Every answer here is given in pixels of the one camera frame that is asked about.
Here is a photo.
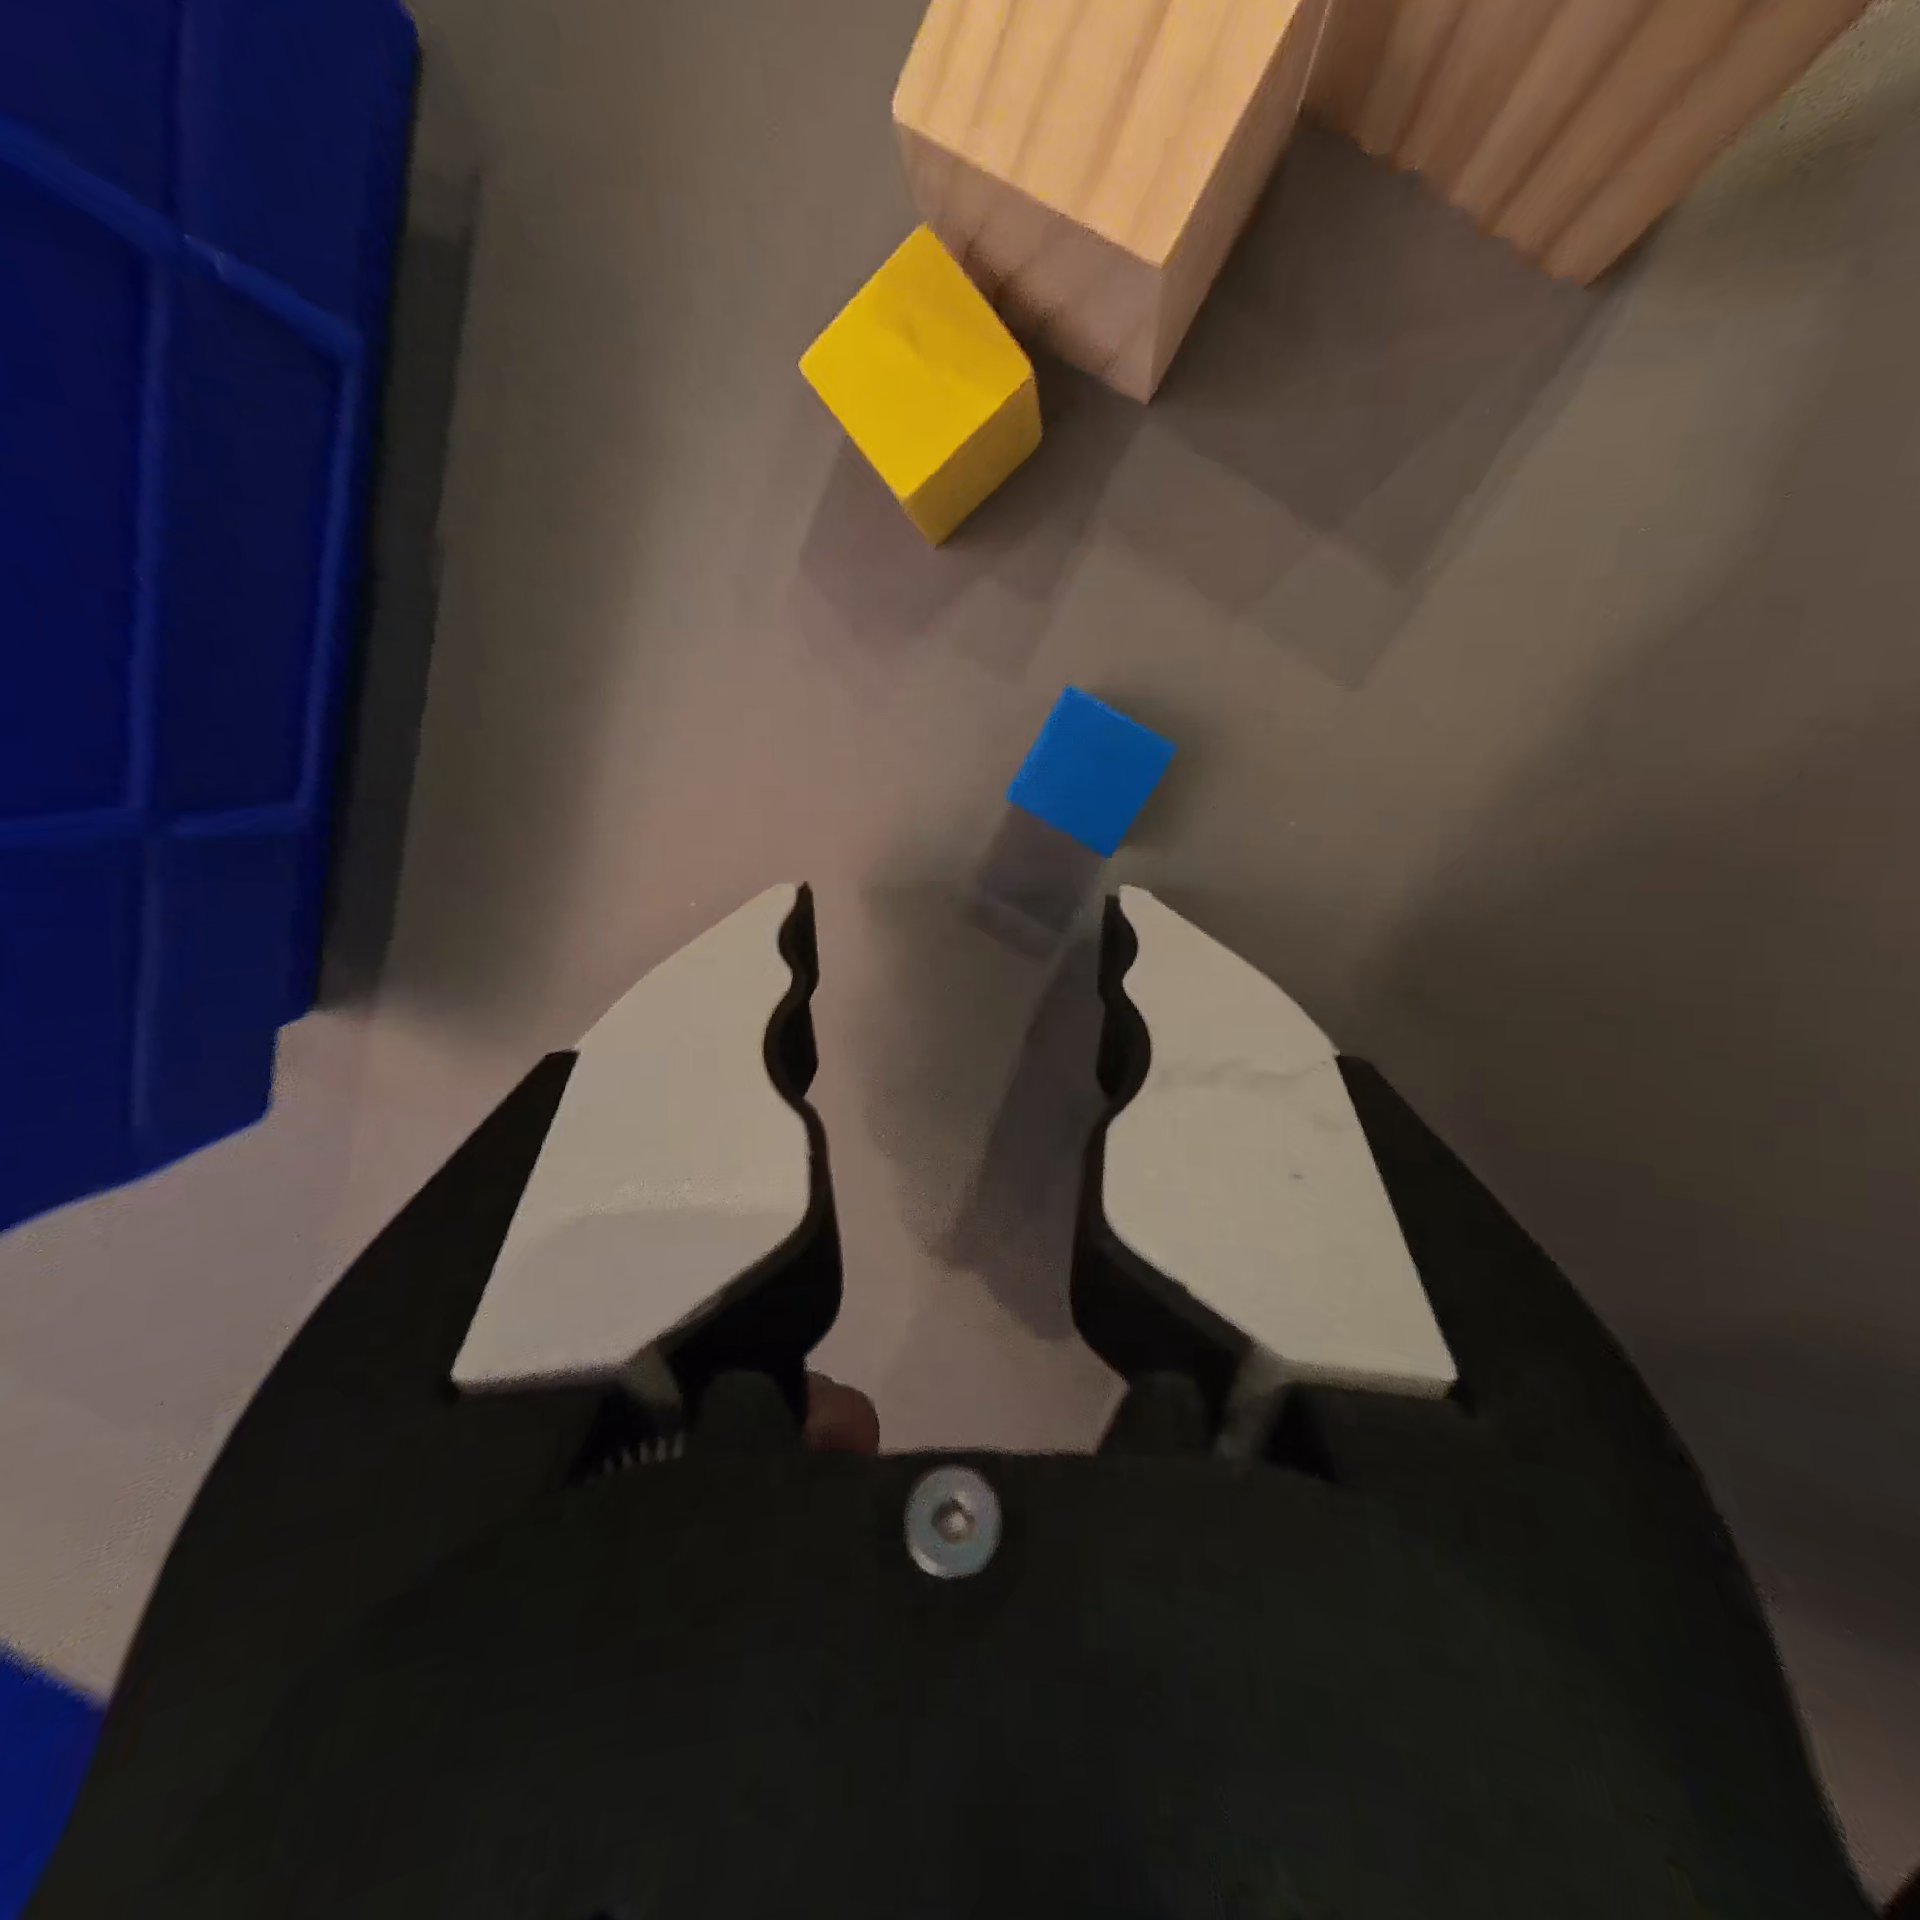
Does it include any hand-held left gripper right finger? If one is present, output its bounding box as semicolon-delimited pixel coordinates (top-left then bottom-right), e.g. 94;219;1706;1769
1071;885;1460;1452

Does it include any shallow blue plastic bin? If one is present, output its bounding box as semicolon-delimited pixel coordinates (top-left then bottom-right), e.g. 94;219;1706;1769
0;1642;105;1920

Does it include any medium plain wooden cube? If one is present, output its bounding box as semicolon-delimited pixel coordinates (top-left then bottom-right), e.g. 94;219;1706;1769
892;0;1327;406

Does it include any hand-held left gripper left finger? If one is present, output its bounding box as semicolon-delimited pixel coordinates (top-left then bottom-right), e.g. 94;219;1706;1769
452;881;844;1425

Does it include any small yellow wooden cube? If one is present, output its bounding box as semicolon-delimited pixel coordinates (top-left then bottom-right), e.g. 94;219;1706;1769
798;226;1042;545

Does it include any small blue wooden cube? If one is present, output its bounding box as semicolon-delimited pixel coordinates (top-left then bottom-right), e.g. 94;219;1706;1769
1007;686;1178;861

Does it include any large plain wooden cube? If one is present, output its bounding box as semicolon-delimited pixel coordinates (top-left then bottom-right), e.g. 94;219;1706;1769
1306;0;1877;288

